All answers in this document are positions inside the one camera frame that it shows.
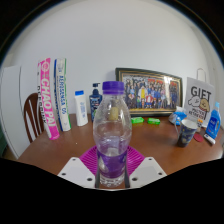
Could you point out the white green shuttlecock tube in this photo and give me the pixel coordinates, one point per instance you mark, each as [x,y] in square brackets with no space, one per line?
[62,96]

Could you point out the blue detergent bottle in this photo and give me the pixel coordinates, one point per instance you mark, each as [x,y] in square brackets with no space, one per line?
[213,123]

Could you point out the framed group photo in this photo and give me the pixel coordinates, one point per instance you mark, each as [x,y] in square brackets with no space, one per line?
[150,91]

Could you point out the white printed paper bag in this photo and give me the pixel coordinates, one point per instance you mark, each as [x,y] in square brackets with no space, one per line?
[199,100]

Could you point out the white blue-capped lotion bottle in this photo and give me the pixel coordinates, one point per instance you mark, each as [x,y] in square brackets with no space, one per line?
[81,110]

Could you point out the colourful puzzle cube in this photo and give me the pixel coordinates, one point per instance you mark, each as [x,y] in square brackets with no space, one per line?
[200,123]

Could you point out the clear purple-capped water bottle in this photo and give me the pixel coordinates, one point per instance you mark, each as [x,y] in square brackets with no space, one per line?
[112,133]

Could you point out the brown wooden chair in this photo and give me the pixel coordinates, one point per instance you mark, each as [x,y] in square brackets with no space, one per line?
[30,116]

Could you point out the white remote control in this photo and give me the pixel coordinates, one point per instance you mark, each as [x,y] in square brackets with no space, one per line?
[209,139]

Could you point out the flat round red coaster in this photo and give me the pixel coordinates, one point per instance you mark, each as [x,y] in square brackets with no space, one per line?
[198,137]

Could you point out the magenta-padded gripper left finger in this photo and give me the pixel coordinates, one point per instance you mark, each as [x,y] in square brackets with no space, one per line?
[76,170]

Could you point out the small green packet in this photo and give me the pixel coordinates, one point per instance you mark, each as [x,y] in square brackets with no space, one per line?
[137,120]
[153,121]

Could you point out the dark blue pump bottle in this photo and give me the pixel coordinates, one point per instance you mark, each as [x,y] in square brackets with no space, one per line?
[94,101]

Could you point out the blue tissue pack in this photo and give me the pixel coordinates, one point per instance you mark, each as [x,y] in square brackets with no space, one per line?
[178,116]

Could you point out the pink shuttlecock tube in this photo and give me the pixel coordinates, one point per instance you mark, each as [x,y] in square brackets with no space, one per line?
[48,100]

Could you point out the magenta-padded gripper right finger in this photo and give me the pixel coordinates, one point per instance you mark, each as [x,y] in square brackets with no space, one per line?
[148,170]

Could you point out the blue patterned paper cup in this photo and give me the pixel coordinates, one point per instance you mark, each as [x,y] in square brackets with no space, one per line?
[186,133]

